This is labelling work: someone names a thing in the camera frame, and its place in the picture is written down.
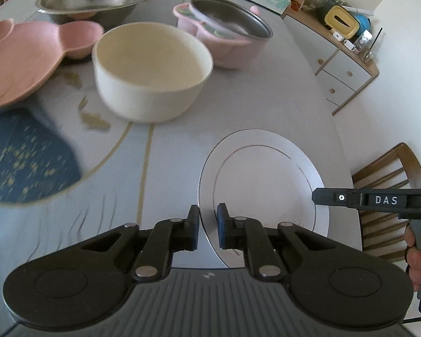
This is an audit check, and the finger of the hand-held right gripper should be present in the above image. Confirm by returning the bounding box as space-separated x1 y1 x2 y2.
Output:
312 188 364 209

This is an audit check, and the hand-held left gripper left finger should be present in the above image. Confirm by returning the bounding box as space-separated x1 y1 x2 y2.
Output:
81 204 200 284

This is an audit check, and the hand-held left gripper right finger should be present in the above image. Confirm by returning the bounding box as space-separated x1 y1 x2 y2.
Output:
217 202 337 284

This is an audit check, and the white plate with gold rim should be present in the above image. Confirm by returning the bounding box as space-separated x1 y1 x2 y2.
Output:
198 129 331 269

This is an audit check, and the cream round bowl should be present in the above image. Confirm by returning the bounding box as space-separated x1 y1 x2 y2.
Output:
92 22 214 124

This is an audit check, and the pink bowl with steel insert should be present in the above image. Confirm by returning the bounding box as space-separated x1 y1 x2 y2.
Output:
172 0 273 70

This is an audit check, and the pink mouse-shaped plate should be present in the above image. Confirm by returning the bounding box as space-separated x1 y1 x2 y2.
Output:
0 18 105 113

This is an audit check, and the person's right hand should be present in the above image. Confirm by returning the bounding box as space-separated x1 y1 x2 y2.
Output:
404 225 421 292

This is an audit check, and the wooden slatted chair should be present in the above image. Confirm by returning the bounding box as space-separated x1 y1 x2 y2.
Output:
351 142 421 265

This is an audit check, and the white and wood sideboard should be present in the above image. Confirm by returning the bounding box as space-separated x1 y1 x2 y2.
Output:
281 6 380 116

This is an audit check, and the glass cup with sticks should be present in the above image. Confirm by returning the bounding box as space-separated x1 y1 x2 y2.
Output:
354 27 384 64

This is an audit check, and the blue globe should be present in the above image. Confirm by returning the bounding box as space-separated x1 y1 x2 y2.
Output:
354 13 372 40

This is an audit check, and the yellow tissue holder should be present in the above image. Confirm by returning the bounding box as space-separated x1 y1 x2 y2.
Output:
324 5 359 40

